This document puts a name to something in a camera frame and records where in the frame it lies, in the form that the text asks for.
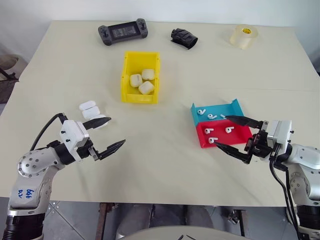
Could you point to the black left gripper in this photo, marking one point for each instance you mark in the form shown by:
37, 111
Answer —
83, 150

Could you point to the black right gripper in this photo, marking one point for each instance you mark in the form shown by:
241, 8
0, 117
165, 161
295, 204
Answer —
260, 146

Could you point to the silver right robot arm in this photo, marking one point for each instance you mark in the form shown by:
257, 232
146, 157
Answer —
305, 155

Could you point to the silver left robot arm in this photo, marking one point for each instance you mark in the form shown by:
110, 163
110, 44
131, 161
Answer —
30, 167

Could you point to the white closed charging case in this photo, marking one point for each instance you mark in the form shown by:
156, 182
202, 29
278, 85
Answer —
148, 74
135, 80
146, 87

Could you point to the yellow plastic bin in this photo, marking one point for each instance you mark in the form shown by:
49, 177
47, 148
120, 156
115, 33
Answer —
130, 62

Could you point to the red plastic tray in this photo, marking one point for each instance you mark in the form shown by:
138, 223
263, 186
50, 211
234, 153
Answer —
220, 137

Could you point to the teal plastic tray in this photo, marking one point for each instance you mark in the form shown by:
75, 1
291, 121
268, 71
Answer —
225, 108

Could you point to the rusty metal table leg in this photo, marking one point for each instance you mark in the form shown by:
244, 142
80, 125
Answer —
105, 220
238, 220

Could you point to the clear tape roll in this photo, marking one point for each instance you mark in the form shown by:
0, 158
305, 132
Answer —
243, 37

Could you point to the black handheld game controller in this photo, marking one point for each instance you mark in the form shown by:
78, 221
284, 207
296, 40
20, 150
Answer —
122, 31

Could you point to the light grey rounded body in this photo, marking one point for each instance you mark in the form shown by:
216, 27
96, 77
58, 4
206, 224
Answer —
162, 233

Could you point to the black crumpled fabric piece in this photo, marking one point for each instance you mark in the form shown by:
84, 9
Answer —
183, 38

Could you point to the beige round stool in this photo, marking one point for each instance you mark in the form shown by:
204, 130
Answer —
8, 61

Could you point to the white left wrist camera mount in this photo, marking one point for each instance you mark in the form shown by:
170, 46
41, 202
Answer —
71, 132

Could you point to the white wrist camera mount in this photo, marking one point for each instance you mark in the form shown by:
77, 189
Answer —
71, 132
281, 132

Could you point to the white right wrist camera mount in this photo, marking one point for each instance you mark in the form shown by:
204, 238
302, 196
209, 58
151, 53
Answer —
281, 132

